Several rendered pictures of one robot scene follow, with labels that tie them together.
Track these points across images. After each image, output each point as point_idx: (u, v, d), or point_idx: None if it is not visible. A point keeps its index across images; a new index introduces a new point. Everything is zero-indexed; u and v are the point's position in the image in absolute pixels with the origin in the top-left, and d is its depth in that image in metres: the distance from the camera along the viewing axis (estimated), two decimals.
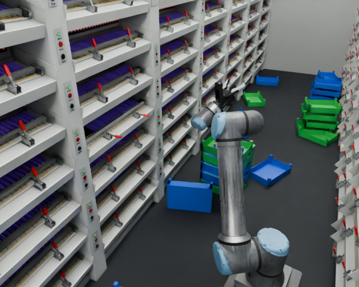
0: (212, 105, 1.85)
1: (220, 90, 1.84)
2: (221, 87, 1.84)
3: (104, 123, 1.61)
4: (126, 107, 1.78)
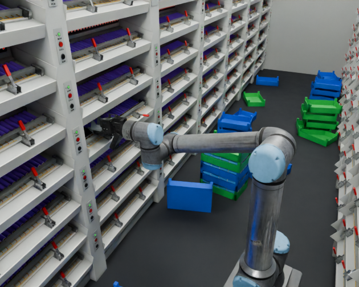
0: (130, 140, 1.44)
1: (113, 144, 1.49)
2: (111, 144, 1.50)
3: None
4: (126, 107, 1.78)
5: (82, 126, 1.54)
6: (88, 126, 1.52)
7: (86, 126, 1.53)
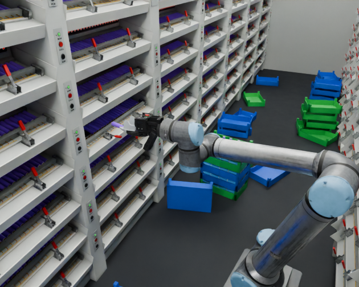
0: (167, 140, 1.33)
1: (148, 144, 1.38)
2: (145, 146, 1.39)
3: (104, 123, 1.61)
4: (126, 107, 1.78)
5: (84, 130, 1.54)
6: (89, 131, 1.54)
7: (88, 131, 1.54)
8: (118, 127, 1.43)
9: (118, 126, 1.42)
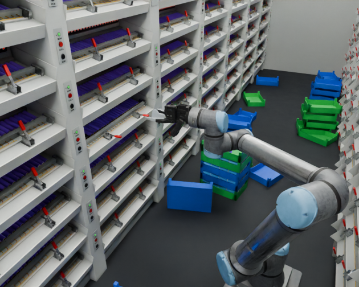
0: (194, 127, 1.45)
1: (175, 131, 1.50)
2: (172, 132, 1.51)
3: (104, 123, 1.61)
4: (126, 107, 1.78)
5: (84, 130, 1.54)
6: (89, 131, 1.54)
7: (88, 131, 1.54)
8: (85, 133, 1.52)
9: (86, 131, 1.52)
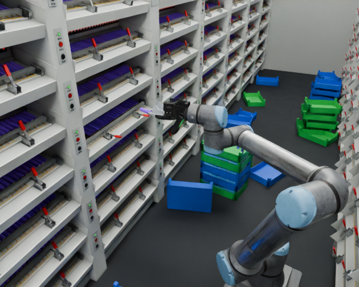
0: (193, 123, 1.45)
1: (175, 128, 1.50)
2: (172, 129, 1.51)
3: (104, 123, 1.61)
4: (126, 107, 1.78)
5: (84, 130, 1.54)
6: (89, 131, 1.54)
7: (88, 131, 1.54)
8: (85, 133, 1.52)
9: (86, 131, 1.52)
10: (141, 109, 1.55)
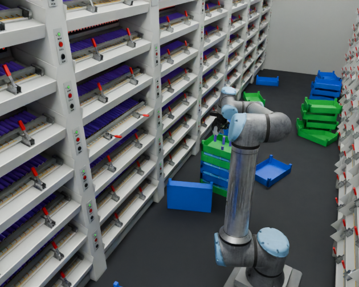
0: None
1: None
2: None
3: (104, 123, 1.61)
4: (126, 107, 1.78)
5: (84, 130, 1.54)
6: (89, 131, 1.54)
7: (88, 131, 1.54)
8: (85, 133, 1.52)
9: (86, 131, 1.52)
10: None
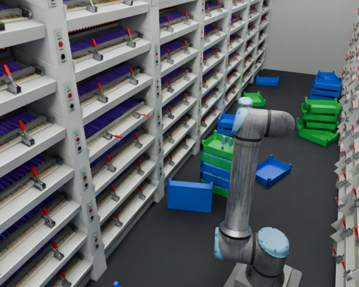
0: None
1: None
2: None
3: (104, 123, 1.61)
4: (126, 107, 1.78)
5: (84, 130, 1.54)
6: (89, 131, 1.54)
7: (88, 131, 1.54)
8: (85, 133, 1.52)
9: (86, 131, 1.52)
10: None
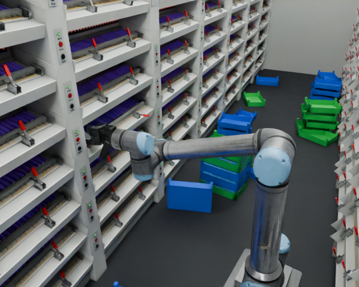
0: (119, 149, 1.37)
1: (103, 153, 1.42)
2: (101, 154, 1.43)
3: (104, 123, 1.61)
4: (126, 107, 1.78)
5: (84, 130, 1.54)
6: None
7: None
8: None
9: (86, 131, 1.52)
10: None
